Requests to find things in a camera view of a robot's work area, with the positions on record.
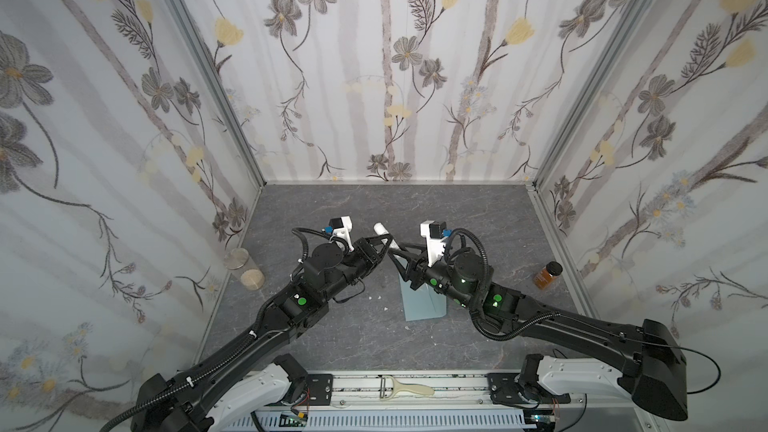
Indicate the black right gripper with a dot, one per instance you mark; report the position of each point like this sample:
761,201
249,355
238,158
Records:
417,265

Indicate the amber bottle black cap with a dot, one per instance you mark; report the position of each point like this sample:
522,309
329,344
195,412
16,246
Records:
547,275

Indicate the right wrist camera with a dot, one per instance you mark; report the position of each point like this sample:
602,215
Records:
435,234

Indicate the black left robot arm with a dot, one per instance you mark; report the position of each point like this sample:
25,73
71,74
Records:
225,387

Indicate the light green envelope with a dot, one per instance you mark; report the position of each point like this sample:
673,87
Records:
422,304

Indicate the white slotted cable duct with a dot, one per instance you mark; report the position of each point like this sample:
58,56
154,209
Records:
398,420

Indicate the cream plastic peeler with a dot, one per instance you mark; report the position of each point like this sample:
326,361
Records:
391,387

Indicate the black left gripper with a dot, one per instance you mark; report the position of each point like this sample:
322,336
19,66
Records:
368,250

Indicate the white glue stick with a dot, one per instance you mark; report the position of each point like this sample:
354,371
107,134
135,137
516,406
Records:
387,238

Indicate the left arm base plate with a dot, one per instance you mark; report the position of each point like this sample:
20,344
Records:
314,390

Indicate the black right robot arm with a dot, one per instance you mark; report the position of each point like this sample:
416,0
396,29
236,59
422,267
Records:
652,367

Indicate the aluminium mounting rail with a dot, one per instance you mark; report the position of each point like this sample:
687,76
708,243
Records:
560,382

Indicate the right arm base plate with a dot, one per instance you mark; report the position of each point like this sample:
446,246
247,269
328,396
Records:
508,389

